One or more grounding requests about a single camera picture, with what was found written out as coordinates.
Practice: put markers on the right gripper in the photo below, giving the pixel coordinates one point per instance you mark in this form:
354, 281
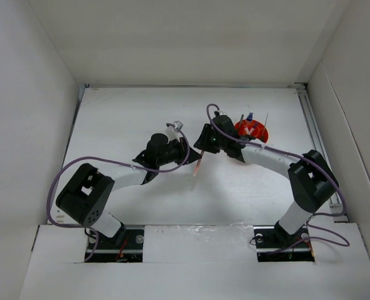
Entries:
202, 142

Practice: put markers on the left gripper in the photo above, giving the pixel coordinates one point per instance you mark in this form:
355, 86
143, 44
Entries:
182, 148

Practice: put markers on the orange highlighter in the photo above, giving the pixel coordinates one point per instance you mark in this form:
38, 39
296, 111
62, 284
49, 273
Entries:
198, 164

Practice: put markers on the black thin pen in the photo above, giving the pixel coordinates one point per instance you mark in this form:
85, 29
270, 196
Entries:
240, 123

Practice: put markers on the white marker purple cap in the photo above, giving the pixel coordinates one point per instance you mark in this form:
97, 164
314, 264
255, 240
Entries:
255, 125

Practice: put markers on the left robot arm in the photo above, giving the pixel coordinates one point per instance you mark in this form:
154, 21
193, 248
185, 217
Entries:
85, 195

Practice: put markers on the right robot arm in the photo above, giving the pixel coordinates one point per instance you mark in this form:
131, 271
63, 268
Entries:
312, 182

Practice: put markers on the orange round organizer container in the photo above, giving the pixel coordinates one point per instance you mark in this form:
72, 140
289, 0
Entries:
257, 133

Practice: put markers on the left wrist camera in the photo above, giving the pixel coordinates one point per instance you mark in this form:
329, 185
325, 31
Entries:
173, 130

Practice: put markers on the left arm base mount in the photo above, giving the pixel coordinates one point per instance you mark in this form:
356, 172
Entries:
130, 250

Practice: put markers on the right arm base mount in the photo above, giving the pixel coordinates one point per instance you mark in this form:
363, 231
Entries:
271, 246

